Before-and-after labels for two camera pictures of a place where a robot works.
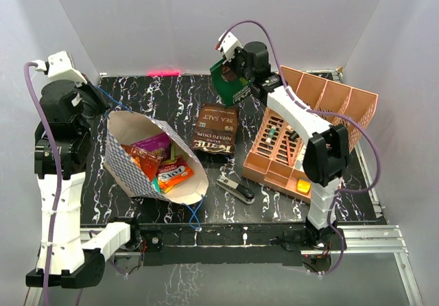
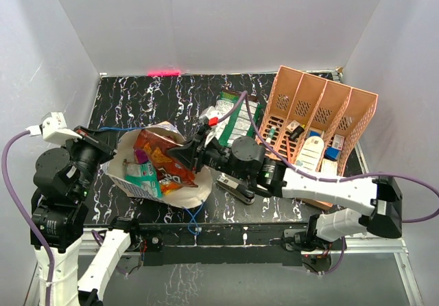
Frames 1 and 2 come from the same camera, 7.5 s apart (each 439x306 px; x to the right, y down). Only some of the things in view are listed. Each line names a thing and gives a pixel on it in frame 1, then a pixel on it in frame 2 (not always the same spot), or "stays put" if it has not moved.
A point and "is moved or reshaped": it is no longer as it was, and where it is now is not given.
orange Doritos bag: x=150 y=163 → x=172 y=175
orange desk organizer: x=276 y=154 stays put
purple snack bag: x=160 y=143 → x=141 y=156
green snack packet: x=231 y=86 → x=241 y=123
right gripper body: x=236 y=65 → x=216 y=158
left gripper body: x=93 y=105 → x=88 y=157
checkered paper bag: x=124 y=127 is moved or reshaped
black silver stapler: x=235 y=190 stays put
